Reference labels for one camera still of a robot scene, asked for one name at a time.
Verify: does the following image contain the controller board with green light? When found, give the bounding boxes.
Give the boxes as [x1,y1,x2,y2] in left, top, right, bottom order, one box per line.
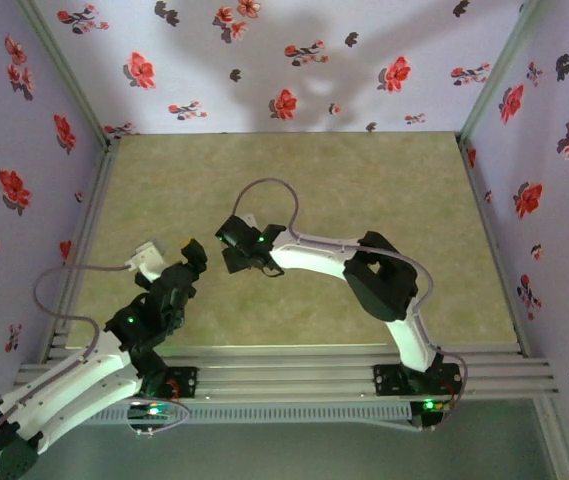
[411,397,453,416]
[126,398,175,421]

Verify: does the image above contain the lilac right arm cable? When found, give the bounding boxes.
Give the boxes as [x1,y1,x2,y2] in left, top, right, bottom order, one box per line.
[232,177,468,401]

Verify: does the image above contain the lilac arm cable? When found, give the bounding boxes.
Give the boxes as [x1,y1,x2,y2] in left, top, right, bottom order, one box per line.
[0,262,133,471]
[232,177,468,401]

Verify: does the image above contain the lilac left arm cable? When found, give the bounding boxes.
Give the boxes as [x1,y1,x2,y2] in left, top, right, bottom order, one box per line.
[0,262,133,471]

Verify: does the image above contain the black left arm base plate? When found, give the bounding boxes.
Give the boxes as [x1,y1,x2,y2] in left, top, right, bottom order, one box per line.
[107,366,199,400]

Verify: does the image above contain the aluminium table side rail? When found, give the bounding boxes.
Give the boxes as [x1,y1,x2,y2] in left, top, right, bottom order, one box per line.
[456,134,533,359]
[38,139,123,364]

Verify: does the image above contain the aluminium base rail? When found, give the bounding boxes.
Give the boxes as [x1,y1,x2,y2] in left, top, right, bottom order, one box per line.
[11,343,560,401]

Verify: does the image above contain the grey slotted cable duct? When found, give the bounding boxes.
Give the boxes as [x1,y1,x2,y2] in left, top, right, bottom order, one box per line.
[78,402,413,427]

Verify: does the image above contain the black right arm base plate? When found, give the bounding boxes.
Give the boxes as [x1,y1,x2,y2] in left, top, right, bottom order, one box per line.
[372,363,465,399]

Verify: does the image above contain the aluminium frame post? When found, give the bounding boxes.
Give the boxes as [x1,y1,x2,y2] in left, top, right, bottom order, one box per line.
[16,0,120,151]
[533,394,569,480]
[456,0,553,144]

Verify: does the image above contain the aluminium lower frame post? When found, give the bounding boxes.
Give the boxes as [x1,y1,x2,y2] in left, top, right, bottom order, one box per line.
[533,394,569,480]

